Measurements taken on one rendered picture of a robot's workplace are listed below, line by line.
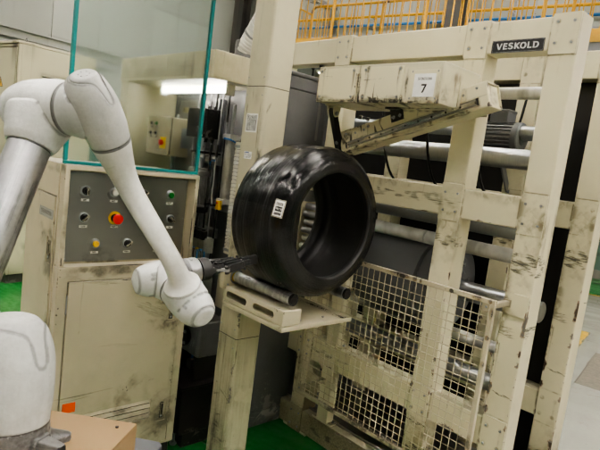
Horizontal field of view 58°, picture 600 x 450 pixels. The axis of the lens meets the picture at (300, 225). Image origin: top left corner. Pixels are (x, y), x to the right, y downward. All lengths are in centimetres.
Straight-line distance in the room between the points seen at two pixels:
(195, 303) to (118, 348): 85
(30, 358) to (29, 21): 1075
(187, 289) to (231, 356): 86
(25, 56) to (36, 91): 376
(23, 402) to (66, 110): 64
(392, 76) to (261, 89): 51
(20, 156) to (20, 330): 43
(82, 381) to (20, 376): 110
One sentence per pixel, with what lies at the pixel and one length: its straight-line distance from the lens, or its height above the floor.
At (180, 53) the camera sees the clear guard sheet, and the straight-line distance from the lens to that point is 229.
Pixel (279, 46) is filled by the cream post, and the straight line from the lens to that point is 223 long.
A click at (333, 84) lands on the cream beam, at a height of 171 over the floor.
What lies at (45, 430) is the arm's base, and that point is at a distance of 130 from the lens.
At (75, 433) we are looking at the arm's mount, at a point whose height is 72.
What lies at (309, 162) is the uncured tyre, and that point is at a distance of 185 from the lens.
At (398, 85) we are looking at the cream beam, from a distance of 206.
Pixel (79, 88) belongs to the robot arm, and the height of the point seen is 148.
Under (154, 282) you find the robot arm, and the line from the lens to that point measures 163.
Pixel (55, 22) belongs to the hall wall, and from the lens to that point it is 1202.
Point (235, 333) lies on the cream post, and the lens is 229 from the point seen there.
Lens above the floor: 139
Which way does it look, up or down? 7 degrees down
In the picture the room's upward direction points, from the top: 7 degrees clockwise
